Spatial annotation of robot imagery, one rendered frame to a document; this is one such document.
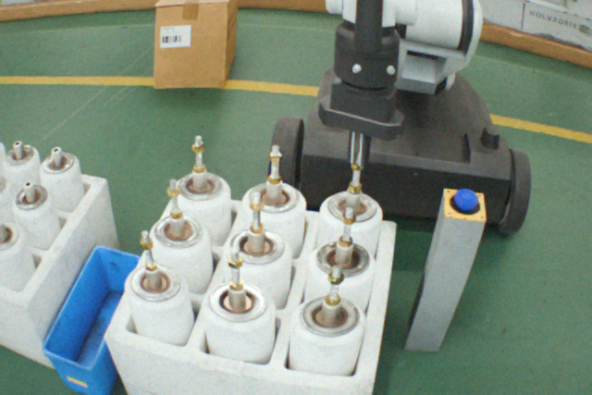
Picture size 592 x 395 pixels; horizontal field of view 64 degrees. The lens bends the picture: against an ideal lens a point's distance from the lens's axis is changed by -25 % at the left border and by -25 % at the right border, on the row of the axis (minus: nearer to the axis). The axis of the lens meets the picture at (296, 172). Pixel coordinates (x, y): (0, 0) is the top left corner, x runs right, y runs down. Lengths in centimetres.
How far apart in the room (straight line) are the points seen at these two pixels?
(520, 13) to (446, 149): 162
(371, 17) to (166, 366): 54
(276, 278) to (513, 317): 55
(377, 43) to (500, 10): 203
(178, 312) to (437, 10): 66
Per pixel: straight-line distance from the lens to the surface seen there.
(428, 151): 123
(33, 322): 93
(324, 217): 91
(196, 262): 86
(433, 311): 97
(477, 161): 122
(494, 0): 272
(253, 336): 75
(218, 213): 95
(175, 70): 185
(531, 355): 111
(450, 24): 103
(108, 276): 111
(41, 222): 98
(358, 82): 78
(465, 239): 86
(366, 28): 72
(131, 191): 141
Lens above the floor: 80
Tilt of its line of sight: 33 degrees down
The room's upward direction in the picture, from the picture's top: 3 degrees clockwise
